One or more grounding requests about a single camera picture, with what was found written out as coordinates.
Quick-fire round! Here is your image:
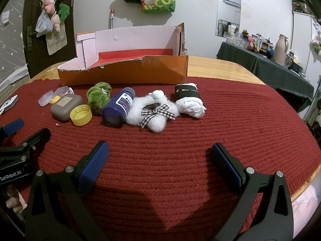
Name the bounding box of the beige thermos jug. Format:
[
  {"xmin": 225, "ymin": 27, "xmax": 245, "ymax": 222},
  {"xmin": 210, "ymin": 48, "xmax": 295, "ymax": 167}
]
[{"xmin": 272, "ymin": 34, "xmax": 290, "ymax": 66}]

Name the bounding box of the green frog plush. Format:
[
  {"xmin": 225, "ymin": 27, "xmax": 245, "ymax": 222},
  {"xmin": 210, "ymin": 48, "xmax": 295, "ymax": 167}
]
[{"xmin": 58, "ymin": 3, "xmax": 70, "ymax": 22}]

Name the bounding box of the camouflage bag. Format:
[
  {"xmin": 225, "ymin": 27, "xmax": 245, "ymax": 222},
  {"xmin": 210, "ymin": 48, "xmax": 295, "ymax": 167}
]
[{"xmin": 291, "ymin": 0, "xmax": 318, "ymax": 18}]

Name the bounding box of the orange white cardboard box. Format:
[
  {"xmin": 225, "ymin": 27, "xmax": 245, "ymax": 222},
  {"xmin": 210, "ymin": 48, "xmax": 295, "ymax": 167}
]
[{"xmin": 57, "ymin": 22, "xmax": 189, "ymax": 87}]

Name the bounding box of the person's left hand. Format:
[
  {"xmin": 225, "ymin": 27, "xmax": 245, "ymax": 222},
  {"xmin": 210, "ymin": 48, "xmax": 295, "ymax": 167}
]
[{"xmin": 4, "ymin": 184, "xmax": 27, "ymax": 213}]

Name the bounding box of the grey rounded case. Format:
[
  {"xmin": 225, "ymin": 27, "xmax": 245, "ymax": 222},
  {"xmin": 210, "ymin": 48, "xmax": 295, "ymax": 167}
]
[{"xmin": 50, "ymin": 94, "xmax": 84, "ymax": 123}]

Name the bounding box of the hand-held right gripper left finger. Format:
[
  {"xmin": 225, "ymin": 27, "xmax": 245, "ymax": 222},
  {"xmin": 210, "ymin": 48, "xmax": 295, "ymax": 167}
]
[{"xmin": 24, "ymin": 141, "xmax": 111, "ymax": 241}]

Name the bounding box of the hanging fabric organizer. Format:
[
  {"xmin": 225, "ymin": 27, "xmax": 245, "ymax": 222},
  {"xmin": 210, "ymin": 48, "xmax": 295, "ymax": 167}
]
[{"xmin": 46, "ymin": 20, "xmax": 68, "ymax": 56}]

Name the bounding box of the white plush toy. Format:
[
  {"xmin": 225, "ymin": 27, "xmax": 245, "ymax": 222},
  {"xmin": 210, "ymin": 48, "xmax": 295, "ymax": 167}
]
[{"xmin": 312, "ymin": 31, "xmax": 321, "ymax": 54}]

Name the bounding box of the pink cloth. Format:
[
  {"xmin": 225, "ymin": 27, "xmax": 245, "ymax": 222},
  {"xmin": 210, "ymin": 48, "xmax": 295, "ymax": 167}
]
[{"xmin": 291, "ymin": 184, "xmax": 319, "ymax": 231}]

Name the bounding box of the clear round container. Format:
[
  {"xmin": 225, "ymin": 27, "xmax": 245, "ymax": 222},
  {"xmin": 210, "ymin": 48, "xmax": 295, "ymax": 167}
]
[{"xmin": 53, "ymin": 86, "xmax": 74, "ymax": 98}]

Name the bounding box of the white refrigerator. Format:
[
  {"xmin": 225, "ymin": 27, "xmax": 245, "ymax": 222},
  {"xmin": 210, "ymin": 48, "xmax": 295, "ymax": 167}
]
[{"xmin": 292, "ymin": 0, "xmax": 321, "ymax": 86}]

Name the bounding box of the green plush ball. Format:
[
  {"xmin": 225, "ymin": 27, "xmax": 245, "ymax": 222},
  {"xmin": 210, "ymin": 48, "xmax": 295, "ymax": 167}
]
[
  {"xmin": 97, "ymin": 82, "xmax": 112, "ymax": 96},
  {"xmin": 86, "ymin": 87, "xmax": 111, "ymax": 114}
]

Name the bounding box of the cluster of clear glasses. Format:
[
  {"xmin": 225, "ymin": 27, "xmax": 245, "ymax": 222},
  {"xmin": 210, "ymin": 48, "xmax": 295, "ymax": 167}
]
[{"xmin": 226, "ymin": 36, "xmax": 249, "ymax": 48}]

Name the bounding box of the clear plastic bag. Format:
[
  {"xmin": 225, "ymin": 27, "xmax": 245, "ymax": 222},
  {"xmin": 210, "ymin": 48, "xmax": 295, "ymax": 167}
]
[{"xmin": 35, "ymin": 10, "xmax": 54, "ymax": 38}]

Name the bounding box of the black and white cloth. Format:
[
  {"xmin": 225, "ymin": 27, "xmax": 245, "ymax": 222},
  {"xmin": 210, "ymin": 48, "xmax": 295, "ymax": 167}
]
[{"xmin": 174, "ymin": 82, "xmax": 207, "ymax": 118}]

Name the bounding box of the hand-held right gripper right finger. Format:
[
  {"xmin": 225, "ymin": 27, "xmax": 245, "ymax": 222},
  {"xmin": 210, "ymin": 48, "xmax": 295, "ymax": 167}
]
[{"xmin": 210, "ymin": 143, "xmax": 294, "ymax": 241}]

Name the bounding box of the dark green covered table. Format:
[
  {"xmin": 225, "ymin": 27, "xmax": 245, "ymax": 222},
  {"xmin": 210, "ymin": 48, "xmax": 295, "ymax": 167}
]
[{"xmin": 216, "ymin": 41, "xmax": 315, "ymax": 101}]

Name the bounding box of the white fluffy toy checkered bow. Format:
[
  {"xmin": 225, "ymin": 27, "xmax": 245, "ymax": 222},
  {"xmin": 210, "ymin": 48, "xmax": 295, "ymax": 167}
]
[{"xmin": 125, "ymin": 90, "xmax": 180, "ymax": 133}]

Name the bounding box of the yellow bottle cap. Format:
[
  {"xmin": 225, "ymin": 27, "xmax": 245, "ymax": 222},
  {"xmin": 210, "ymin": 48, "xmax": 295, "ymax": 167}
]
[{"xmin": 70, "ymin": 105, "xmax": 93, "ymax": 126}]

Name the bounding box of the pink plush doll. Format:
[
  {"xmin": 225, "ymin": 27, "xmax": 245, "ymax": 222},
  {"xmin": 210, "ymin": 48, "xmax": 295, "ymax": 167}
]
[{"xmin": 247, "ymin": 36, "xmax": 261, "ymax": 53}]

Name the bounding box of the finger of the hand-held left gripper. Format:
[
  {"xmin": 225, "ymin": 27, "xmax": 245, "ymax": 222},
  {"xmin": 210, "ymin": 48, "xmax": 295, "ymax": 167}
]
[
  {"xmin": 0, "ymin": 119, "xmax": 25, "ymax": 141},
  {"xmin": 0, "ymin": 128, "xmax": 51, "ymax": 165}
]

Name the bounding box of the door handle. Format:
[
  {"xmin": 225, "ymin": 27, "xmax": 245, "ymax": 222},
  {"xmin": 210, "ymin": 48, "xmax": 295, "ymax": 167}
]
[{"xmin": 27, "ymin": 26, "xmax": 33, "ymax": 53}]

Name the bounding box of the white handheld device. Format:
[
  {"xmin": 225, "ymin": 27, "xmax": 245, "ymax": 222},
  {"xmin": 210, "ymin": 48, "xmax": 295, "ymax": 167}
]
[{"xmin": 0, "ymin": 95, "xmax": 19, "ymax": 116}]

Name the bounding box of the dark door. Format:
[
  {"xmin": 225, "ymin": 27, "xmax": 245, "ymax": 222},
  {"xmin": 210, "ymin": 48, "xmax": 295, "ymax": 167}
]
[{"xmin": 22, "ymin": 0, "xmax": 76, "ymax": 77}]

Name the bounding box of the red knitted blanket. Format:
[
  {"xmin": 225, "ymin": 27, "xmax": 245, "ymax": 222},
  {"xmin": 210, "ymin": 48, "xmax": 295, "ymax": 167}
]
[{"xmin": 0, "ymin": 77, "xmax": 317, "ymax": 241}]

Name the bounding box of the wall mirror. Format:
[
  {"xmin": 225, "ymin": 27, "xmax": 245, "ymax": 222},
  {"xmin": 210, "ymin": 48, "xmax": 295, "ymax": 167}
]
[{"xmin": 215, "ymin": 0, "xmax": 242, "ymax": 41}]

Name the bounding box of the navy blue bottle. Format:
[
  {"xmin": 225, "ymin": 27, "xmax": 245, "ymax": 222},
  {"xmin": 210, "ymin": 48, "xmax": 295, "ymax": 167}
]
[{"xmin": 101, "ymin": 87, "xmax": 136, "ymax": 128}]

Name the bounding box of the small clear square box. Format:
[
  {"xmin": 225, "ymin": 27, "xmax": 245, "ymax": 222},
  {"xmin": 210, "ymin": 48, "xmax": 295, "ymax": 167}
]
[{"xmin": 38, "ymin": 90, "xmax": 54, "ymax": 106}]

